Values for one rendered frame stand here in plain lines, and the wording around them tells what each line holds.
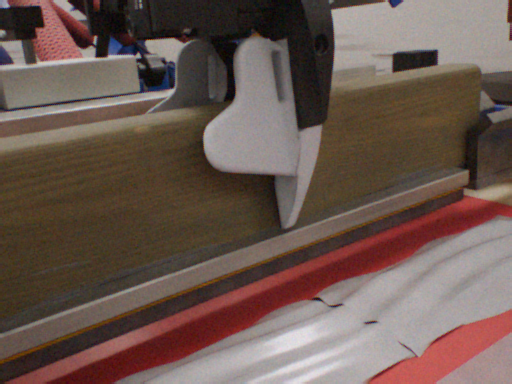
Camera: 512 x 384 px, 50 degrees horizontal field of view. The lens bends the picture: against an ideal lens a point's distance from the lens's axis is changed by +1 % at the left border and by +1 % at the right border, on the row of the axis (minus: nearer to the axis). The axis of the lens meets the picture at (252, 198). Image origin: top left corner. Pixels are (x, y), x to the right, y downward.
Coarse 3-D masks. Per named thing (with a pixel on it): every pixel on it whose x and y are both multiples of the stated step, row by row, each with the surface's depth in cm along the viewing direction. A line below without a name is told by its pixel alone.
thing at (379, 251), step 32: (416, 224) 38; (448, 224) 38; (480, 224) 38; (320, 256) 34; (352, 256) 34; (384, 256) 34; (288, 288) 30; (320, 288) 30; (448, 352) 24; (480, 352) 24
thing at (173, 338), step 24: (240, 288) 31; (264, 288) 31; (192, 312) 29; (216, 312) 29; (240, 312) 28; (264, 312) 28; (120, 336) 27; (144, 336) 27; (168, 336) 27; (192, 336) 27; (216, 336) 26; (72, 360) 25; (96, 360) 25; (120, 360) 25; (144, 360) 25; (168, 360) 25; (408, 360) 23
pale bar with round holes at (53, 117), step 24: (336, 72) 62; (360, 72) 64; (120, 96) 52; (144, 96) 50; (168, 96) 50; (0, 120) 42; (24, 120) 43; (48, 120) 44; (72, 120) 45; (96, 120) 46
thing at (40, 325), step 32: (384, 192) 33; (416, 192) 33; (320, 224) 29; (352, 224) 30; (192, 256) 26; (224, 256) 25; (256, 256) 27; (96, 288) 23; (128, 288) 23; (160, 288) 24; (0, 320) 21; (32, 320) 21; (64, 320) 21; (96, 320) 22; (0, 352) 20
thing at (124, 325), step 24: (456, 192) 40; (408, 216) 37; (336, 240) 33; (264, 264) 30; (288, 264) 31; (216, 288) 29; (144, 312) 26; (168, 312) 27; (72, 336) 24; (96, 336) 25; (24, 360) 23; (48, 360) 24
